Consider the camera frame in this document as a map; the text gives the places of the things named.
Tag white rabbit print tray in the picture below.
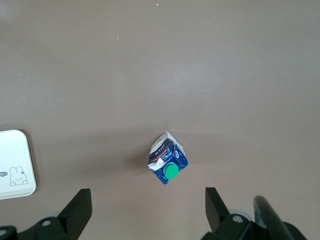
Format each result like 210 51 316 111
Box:
0 129 38 200

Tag blue milk carton green cap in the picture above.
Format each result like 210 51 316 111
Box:
146 131 189 186

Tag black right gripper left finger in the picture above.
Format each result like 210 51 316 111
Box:
0 188 93 240

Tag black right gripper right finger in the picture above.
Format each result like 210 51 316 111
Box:
203 187 263 240

